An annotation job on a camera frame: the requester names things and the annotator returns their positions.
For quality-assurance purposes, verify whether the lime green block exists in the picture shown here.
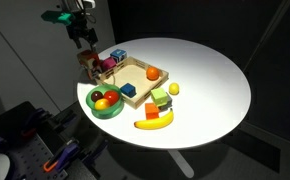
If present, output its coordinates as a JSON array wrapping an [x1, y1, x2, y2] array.
[[150, 87, 169, 107]]

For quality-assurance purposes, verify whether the purple clamp with orange handle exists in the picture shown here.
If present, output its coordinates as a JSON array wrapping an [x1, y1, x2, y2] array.
[[19, 113, 48, 138], [43, 141, 81, 173]]

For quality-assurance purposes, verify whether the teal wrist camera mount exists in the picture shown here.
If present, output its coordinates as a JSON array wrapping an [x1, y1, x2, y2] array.
[[40, 10, 74, 26]]

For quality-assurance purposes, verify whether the blue white picture cube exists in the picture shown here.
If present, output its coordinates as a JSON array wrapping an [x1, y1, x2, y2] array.
[[109, 48, 128, 64]]

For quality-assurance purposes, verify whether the yellow toy banana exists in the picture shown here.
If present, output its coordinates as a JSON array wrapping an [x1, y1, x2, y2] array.
[[133, 108, 175, 130]]

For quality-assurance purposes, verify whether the grey block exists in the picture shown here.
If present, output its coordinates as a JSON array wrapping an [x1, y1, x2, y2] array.
[[157, 94, 173, 112]]

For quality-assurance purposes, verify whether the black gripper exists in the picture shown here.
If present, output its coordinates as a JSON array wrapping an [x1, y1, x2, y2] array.
[[65, 19, 99, 50]]

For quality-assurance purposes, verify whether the orange block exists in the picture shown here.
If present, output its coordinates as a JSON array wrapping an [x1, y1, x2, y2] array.
[[144, 102, 161, 120]]

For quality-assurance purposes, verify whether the blue block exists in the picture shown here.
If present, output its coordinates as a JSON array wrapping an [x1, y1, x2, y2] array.
[[120, 83, 137, 98]]

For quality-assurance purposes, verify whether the black clamp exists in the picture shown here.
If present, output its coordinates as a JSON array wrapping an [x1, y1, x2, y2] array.
[[50, 109, 78, 128], [80, 135, 110, 162]]

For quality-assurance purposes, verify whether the green plastic bowl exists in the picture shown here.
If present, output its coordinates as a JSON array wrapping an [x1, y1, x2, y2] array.
[[86, 83, 125, 120]]

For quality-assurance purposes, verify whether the white table leg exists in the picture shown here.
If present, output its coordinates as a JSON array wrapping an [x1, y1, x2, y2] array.
[[167, 149, 195, 179]]

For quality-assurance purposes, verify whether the dark red toy plum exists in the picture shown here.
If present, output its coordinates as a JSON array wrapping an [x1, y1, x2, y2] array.
[[90, 90, 105, 103]]

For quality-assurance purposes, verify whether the black perforated breadboard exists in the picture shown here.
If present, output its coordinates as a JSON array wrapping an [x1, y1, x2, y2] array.
[[4, 133, 69, 180]]

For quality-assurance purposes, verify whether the black mounting plate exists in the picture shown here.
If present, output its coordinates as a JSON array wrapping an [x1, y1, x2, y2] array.
[[0, 101, 99, 180]]

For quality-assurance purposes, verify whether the wooden tray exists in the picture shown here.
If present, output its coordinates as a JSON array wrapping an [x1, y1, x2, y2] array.
[[94, 55, 170, 110]]

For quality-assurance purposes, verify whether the pink block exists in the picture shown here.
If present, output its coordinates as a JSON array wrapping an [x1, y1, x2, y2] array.
[[100, 56, 117, 72]]

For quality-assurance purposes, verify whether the toy orange fruit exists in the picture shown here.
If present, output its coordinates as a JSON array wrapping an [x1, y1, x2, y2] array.
[[146, 66, 160, 81]]

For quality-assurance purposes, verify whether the large picture cube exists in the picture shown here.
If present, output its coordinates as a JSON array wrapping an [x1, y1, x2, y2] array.
[[77, 49, 103, 80]]

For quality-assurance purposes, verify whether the yellow toy peach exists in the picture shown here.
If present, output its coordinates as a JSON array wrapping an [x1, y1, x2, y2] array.
[[94, 98, 111, 111]]

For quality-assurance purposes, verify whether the yellow toy lemon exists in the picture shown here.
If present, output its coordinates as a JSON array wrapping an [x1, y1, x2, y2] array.
[[168, 82, 180, 96]]

